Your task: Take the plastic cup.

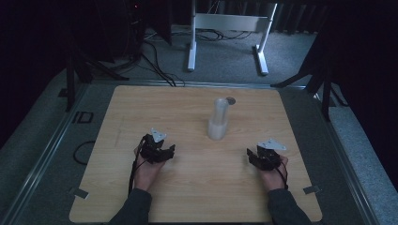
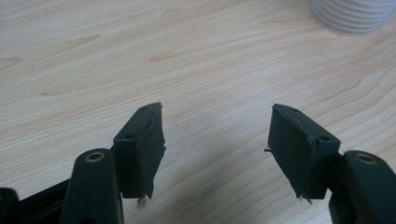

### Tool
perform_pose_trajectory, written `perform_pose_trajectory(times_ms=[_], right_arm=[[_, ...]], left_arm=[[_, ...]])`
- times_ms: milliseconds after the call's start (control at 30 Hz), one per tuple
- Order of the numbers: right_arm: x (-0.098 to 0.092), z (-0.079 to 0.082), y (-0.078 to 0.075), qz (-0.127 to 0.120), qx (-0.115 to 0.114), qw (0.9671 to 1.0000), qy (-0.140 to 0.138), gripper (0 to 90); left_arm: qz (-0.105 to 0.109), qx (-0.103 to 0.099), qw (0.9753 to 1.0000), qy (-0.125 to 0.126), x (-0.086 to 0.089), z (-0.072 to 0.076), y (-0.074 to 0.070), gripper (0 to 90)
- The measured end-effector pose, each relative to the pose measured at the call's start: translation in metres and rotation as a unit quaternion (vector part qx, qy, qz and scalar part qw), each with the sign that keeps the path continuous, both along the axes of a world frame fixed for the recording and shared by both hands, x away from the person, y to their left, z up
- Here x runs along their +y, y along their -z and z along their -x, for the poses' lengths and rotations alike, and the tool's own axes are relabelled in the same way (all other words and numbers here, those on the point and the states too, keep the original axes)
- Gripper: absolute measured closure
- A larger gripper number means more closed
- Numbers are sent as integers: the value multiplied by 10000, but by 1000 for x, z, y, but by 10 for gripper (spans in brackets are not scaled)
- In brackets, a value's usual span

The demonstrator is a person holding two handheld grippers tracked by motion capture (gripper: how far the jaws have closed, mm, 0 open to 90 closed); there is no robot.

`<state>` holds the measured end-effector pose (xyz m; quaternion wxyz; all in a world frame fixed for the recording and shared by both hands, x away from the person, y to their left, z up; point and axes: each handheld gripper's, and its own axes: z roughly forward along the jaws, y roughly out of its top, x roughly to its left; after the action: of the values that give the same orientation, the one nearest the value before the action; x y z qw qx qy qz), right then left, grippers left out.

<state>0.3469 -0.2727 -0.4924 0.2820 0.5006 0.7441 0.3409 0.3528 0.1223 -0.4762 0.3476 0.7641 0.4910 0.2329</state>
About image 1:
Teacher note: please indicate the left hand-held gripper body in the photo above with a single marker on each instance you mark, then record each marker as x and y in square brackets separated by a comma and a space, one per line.
[153, 149]

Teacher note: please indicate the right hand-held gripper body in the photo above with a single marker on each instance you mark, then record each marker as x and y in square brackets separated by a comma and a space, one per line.
[268, 156]

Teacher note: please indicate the clear tube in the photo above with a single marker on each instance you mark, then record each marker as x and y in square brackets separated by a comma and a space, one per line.
[218, 123]

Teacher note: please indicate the person's right hand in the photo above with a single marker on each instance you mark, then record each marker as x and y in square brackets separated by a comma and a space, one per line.
[275, 178]

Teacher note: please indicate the person's left hand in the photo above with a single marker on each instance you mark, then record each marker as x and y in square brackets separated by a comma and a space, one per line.
[147, 175]

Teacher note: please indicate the grey tape strip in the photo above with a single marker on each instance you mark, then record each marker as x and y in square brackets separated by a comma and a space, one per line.
[79, 193]
[312, 189]

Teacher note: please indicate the grey round table grommet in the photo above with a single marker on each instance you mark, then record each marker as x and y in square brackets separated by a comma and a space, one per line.
[231, 100]

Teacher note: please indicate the black metal stand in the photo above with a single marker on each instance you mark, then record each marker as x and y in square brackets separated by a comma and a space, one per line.
[319, 81]
[78, 68]

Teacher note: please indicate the dark equipment rack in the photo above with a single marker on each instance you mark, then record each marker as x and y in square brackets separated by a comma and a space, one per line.
[125, 28]

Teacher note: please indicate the metal rail frame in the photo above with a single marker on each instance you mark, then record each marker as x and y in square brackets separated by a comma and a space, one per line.
[200, 83]

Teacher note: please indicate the white desk frame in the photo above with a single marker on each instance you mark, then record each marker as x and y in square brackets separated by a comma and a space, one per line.
[230, 22]

